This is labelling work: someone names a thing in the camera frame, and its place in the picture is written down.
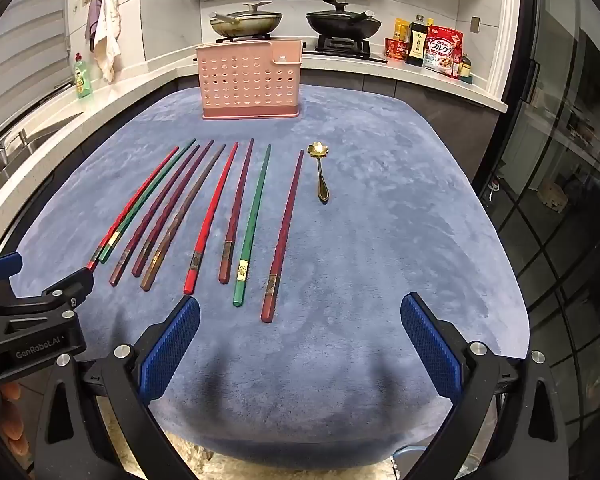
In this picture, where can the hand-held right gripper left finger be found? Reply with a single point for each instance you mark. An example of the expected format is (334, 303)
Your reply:
(172, 345)

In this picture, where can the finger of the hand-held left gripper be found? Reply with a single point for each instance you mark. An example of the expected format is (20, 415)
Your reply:
(67, 287)
(0, 266)

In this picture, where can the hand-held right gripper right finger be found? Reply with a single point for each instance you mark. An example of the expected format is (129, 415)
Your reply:
(430, 345)

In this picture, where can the maroon chopstick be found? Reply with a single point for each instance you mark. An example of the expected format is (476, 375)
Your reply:
(178, 200)
(237, 210)
(152, 220)

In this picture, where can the brown chopstick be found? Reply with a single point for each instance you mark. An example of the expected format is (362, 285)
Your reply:
(188, 210)

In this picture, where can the green chopstick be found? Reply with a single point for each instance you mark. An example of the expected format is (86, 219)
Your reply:
(254, 220)
(170, 170)

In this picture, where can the dark red chopstick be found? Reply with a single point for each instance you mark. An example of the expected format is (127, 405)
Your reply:
(284, 235)

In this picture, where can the pink perforated utensil holder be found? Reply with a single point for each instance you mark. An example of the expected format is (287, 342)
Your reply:
(245, 85)

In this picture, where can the person's left hand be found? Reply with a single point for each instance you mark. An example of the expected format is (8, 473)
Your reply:
(15, 420)

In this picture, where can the blue plush mat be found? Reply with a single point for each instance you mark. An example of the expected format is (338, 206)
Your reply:
(380, 240)

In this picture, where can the steel sink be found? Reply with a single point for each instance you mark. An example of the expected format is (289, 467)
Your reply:
(50, 132)

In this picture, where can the green dish soap bottle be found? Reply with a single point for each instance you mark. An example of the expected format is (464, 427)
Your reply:
(82, 80)

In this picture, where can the striped window blind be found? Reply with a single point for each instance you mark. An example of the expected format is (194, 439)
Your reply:
(25, 50)

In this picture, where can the gold flower spoon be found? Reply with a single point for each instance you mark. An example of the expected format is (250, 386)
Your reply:
(317, 150)

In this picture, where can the glass door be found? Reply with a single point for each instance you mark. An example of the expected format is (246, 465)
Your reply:
(570, 160)

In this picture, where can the white towel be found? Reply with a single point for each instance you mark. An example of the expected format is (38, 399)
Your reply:
(107, 35)

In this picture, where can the purple cloth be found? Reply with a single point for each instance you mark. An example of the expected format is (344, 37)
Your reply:
(94, 22)

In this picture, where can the small green yellow container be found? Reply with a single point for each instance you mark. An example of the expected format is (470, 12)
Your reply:
(465, 71)

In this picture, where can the red cereal bag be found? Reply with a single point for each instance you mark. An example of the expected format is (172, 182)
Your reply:
(442, 50)

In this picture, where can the red snack packet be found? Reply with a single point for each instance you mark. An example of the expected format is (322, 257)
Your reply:
(395, 50)

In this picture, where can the dark soy sauce bottle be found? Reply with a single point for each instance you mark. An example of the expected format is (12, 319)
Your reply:
(416, 45)

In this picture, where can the black gas stove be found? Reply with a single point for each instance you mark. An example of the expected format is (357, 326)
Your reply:
(340, 49)

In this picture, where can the yellow packet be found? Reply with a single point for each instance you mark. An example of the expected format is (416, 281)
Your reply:
(401, 27)

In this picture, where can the beige wok with lid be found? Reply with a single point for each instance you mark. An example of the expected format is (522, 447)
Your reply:
(247, 22)

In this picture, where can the black wok with lid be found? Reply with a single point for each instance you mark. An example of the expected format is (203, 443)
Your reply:
(344, 22)

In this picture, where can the wall outlet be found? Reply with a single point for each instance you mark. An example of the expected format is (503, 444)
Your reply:
(475, 25)

